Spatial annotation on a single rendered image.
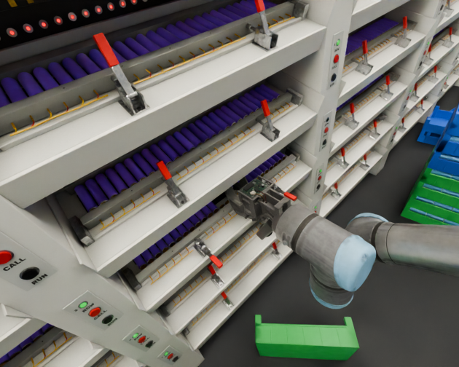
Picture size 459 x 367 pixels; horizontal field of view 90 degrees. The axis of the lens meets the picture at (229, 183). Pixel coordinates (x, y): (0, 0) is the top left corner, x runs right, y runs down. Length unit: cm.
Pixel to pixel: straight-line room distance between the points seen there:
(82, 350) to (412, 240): 67
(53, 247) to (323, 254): 41
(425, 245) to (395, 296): 69
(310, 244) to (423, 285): 86
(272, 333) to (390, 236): 49
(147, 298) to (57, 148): 39
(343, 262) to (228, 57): 40
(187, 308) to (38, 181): 56
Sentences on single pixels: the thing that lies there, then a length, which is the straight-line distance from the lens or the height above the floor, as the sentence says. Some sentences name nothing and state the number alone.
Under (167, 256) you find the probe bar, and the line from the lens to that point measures 59.
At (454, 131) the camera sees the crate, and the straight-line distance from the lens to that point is 115.
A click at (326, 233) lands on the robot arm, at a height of 68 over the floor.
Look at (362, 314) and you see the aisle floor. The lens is 114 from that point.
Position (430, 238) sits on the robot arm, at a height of 65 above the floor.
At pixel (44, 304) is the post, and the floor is 74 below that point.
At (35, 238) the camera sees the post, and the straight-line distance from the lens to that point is 38.
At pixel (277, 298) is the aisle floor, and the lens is 112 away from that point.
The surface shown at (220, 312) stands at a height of 16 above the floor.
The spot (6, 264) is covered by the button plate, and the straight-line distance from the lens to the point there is 40.
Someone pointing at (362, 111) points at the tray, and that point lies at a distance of 108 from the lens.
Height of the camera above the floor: 105
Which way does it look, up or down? 43 degrees down
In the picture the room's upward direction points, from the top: 13 degrees counter-clockwise
